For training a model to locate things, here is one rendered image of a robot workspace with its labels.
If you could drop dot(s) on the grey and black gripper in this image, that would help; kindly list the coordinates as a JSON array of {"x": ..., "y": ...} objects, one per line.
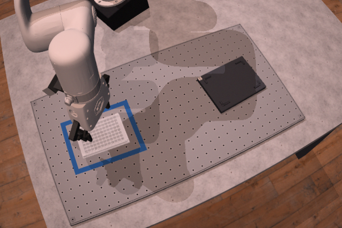
[{"x": 86, "y": 115}]

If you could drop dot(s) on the blue tape rectangle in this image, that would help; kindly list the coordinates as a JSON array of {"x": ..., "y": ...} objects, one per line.
[{"x": 110, "y": 160}]

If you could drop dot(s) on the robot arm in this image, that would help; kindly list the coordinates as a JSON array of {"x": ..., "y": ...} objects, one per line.
[{"x": 67, "y": 31}]

